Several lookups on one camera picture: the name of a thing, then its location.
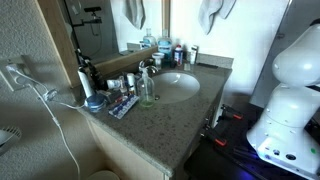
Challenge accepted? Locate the trash bin with liner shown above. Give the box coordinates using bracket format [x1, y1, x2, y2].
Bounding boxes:
[87, 169, 121, 180]

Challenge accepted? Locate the white cup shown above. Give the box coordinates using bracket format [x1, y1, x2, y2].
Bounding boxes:
[151, 52, 166, 70]

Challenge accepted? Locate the wood framed mirror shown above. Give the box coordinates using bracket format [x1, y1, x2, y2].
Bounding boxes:
[36, 0, 172, 88]

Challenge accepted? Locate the white squeeze tube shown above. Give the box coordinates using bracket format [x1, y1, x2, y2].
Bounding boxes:
[187, 44, 200, 65]

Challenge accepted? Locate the white wall outlet plate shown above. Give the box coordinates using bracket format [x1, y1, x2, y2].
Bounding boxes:
[0, 54, 34, 93]

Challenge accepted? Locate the white power cable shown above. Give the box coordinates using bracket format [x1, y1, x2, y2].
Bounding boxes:
[5, 64, 88, 180]

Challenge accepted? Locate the white terry towel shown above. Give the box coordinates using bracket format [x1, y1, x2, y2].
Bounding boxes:
[198, 0, 237, 36]

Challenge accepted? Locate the blue pill blister pack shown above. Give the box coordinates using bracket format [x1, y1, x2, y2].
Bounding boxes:
[108, 94, 140, 120]

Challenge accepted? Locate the black clamp orange handle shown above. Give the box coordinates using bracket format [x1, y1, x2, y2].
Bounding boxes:
[199, 128, 230, 148]
[219, 103, 244, 122]

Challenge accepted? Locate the white oval sink basin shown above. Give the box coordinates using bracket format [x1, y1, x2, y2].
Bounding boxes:
[150, 71, 201, 105]

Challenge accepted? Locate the beige vanity cabinet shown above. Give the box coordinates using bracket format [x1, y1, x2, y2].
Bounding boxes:
[87, 84, 231, 180]

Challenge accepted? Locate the black hair brush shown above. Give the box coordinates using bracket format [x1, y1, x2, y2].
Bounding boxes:
[74, 49, 109, 92]

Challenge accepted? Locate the clear glass soap dispenser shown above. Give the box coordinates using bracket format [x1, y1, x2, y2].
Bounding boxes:
[136, 67, 156, 109]

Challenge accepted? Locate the chrome faucet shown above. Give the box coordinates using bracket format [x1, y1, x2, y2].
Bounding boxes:
[138, 59, 160, 76]

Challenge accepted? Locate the white wall hair dryer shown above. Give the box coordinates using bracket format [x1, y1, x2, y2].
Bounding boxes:
[0, 125, 23, 156]

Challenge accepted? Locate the round blue jar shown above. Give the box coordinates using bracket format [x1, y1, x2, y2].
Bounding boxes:
[84, 93, 108, 113]

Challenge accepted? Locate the red white blue can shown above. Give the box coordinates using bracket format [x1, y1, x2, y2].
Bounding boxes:
[173, 44, 185, 67]

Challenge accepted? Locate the small white tube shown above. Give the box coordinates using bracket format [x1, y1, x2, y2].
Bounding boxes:
[106, 79, 123, 90]

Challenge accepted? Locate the small white amber bottle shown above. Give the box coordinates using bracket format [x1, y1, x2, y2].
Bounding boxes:
[126, 72, 137, 93]

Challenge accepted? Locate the granite backsplash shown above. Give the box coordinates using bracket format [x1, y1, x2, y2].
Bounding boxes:
[196, 53, 235, 70]

